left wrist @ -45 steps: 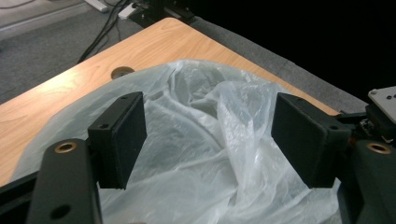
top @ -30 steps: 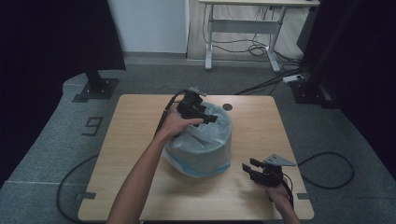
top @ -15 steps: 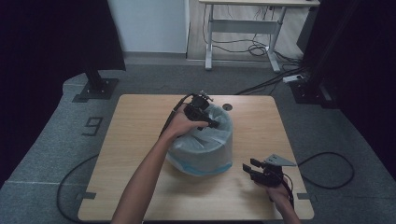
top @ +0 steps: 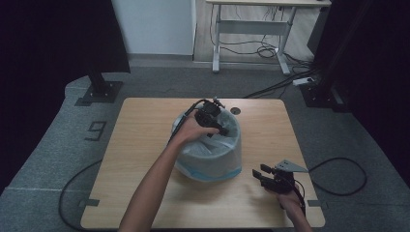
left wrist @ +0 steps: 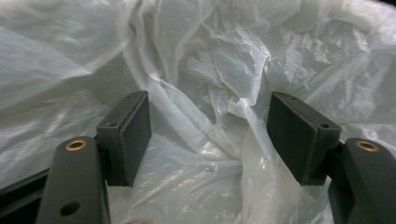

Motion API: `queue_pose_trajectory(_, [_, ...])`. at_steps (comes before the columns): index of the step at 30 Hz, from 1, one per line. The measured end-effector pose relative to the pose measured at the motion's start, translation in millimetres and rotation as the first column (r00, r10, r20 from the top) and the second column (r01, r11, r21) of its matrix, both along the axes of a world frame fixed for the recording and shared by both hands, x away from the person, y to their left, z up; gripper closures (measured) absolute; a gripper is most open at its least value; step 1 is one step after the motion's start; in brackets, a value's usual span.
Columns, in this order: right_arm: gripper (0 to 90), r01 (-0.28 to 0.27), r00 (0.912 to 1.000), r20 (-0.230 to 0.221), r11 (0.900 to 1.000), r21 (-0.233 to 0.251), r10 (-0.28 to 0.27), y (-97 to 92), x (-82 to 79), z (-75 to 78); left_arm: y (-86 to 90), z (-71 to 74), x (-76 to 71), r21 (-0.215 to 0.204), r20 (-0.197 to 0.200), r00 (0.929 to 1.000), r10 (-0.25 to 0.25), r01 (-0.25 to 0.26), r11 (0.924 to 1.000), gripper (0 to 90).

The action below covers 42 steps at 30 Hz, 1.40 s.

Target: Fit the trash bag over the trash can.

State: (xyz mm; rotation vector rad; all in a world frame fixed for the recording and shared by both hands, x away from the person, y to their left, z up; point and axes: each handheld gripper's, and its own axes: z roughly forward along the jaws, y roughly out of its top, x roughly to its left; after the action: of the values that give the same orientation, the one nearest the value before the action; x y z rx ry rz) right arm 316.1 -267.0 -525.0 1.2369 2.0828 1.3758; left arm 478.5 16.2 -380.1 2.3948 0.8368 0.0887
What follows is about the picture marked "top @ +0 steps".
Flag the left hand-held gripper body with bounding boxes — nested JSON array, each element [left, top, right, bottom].
[[193, 96, 226, 130]]

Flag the black curtain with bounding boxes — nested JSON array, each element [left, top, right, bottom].
[[307, 0, 410, 178], [0, 0, 132, 194]]

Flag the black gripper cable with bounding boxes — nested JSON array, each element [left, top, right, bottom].
[[292, 178, 307, 217], [167, 99, 207, 145]]

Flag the white-legged wooden desk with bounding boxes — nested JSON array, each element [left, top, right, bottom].
[[205, 0, 333, 76]]

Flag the black slanted stand with base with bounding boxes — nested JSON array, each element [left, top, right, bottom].
[[299, 0, 376, 114]]

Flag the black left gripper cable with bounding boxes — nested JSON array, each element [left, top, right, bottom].
[[167, 99, 207, 145]]

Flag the black stand with square base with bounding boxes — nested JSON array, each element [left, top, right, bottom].
[[80, 66, 125, 104]]

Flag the black floor cable bundle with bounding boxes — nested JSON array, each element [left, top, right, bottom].
[[243, 66, 320, 100]]

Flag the person's right hand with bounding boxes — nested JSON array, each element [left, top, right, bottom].
[[268, 188, 303, 212]]

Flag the grey tape strip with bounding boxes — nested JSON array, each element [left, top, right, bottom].
[[77, 198, 101, 208], [307, 199, 329, 208]]

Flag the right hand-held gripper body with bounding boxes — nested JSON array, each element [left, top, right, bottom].
[[264, 159, 309, 194]]

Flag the person's left hand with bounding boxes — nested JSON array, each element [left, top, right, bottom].
[[173, 110, 220, 147]]

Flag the white trash bag blue drawstring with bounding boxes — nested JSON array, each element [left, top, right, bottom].
[[172, 104, 243, 183]]

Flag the black cables under desk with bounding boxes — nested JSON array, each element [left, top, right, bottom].
[[209, 4, 318, 67]]

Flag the black looped floor cable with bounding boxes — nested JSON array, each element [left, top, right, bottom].
[[307, 157, 368, 197]]

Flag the white power strip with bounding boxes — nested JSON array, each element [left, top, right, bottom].
[[292, 76, 315, 87]]

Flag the white panel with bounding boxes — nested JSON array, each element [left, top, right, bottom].
[[110, 0, 197, 56]]

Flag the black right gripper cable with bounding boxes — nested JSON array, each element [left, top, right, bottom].
[[292, 178, 307, 217]]

